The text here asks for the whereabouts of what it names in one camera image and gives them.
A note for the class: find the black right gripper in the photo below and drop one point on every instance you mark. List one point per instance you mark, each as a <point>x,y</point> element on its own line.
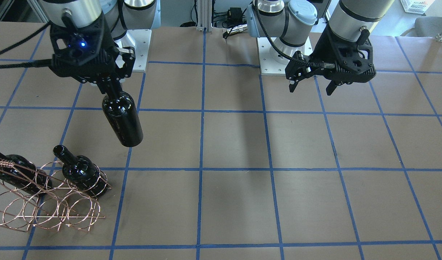
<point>110,46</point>

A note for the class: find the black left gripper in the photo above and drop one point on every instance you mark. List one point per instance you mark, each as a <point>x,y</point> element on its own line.
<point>319,51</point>

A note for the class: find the black wine bottle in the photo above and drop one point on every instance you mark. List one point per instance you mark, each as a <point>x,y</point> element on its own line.
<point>122,114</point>
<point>27,178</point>
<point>81,172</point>

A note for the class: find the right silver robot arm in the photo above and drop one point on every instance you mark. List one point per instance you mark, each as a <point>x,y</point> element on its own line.
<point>121,15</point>

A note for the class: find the black wine bottle in basket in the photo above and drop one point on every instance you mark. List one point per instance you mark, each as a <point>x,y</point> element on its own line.
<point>81,172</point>

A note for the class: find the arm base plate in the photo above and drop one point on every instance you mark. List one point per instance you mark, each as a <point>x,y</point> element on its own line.
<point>140,41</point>
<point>271,62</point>

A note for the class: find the aluminium frame post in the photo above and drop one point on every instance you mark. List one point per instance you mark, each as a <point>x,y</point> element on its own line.
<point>204,14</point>

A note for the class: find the copper wire wine basket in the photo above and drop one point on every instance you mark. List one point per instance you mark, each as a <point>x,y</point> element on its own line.
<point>53,209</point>

